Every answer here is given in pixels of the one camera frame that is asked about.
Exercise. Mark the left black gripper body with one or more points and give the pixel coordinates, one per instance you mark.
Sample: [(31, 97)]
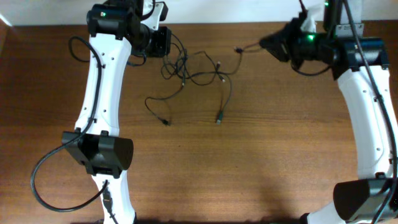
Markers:
[(163, 41)]

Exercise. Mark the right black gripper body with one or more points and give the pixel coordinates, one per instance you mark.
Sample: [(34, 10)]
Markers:
[(283, 47)]

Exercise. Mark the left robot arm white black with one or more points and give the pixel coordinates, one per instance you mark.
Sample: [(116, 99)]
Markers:
[(117, 29)]

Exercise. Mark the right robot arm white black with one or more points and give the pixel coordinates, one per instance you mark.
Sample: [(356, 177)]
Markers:
[(360, 66)]

